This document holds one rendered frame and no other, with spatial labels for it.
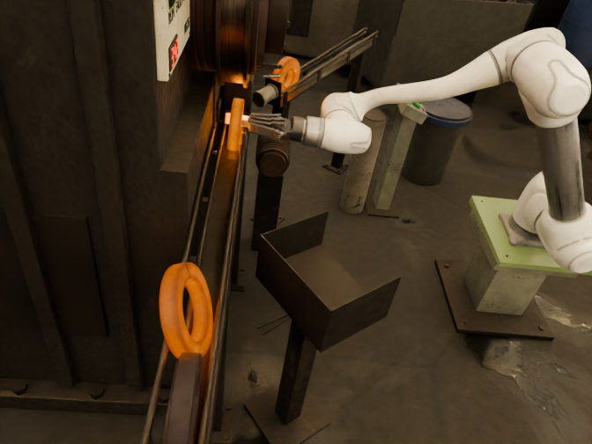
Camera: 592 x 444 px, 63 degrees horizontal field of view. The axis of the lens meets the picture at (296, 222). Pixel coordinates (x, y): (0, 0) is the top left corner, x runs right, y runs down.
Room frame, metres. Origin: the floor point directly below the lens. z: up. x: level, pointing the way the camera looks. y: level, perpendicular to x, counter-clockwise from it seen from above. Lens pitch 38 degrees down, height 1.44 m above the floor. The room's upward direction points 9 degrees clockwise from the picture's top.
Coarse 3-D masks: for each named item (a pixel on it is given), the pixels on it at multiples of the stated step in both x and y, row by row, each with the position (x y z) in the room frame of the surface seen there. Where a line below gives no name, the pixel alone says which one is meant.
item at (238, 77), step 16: (224, 0) 1.09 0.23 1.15; (240, 0) 1.09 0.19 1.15; (224, 16) 1.08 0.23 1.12; (240, 16) 1.09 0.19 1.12; (224, 32) 1.09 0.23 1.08; (240, 32) 1.09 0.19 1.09; (224, 48) 1.10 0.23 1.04; (240, 48) 1.10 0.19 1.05; (224, 64) 1.12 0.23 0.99; (240, 64) 1.12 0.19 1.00; (224, 80) 1.19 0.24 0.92; (240, 80) 1.17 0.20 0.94
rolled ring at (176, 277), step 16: (176, 272) 0.62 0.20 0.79; (192, 272) 0.66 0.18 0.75; (160, 288) 0.58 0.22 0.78; (176, 288) 0.58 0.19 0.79; (192, 288) 0.67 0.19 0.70; (208, 288) 0.69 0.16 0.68; (160, 304) 0.55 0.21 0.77; (176, 304) 0.56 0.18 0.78; (192, 304) 0.66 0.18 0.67; (208, 304) 0.66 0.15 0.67; (160, 320) 0.53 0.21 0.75; (176, 320) 0.53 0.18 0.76; (208, 320) 0.63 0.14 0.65; (176, 336) 0.52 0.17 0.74; (192, 336) 0.59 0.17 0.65; (208, 336) 0.60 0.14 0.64; (176, 352) 0.51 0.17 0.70
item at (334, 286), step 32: (320, 224) 0.96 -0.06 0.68; (288, 256) 0.91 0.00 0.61; (320, 256) 0.93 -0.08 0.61; (288, 288) 0.75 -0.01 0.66; (320, 288) 0.83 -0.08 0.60; (352, 288) 0.85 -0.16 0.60; (384, 288) 0.75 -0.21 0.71; (320, 320) 0.67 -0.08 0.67; (352, 320) 0.70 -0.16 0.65; (288, 352) 0.83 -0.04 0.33; (320, 352) 0.65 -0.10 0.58; (288, 384) 0.81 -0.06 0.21; (256, 416) 0.81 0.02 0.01; (288, 416) 0.80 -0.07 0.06; (320, 416) 0.84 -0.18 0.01
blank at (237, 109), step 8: (232, 104) 1.29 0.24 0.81; (240, 104) 1.30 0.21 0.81; (232, 112) 1.26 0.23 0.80; (240, 112) 1.27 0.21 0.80; (232, 120) 1.25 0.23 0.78; (240, 120) 1.25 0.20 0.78; (232, 128) 1.24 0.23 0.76; (240, 128) 1.34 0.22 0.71; (232, 136) 1.23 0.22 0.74; (232, 144) 1.24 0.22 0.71
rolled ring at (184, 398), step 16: (192, 352) 0.48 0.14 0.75; (176, 368) 0.43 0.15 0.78; (192, 368) 0.43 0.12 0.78; (176, 384) 0.40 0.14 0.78; (192, 384) 0.41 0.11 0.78; (176, 400) 0.38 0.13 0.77; (192, 400) 0.38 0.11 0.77; (176, 416) 0.36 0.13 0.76; (192, 416) 0.38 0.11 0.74; (176, 432) 0.35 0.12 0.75; (192, 432) 0.41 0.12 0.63
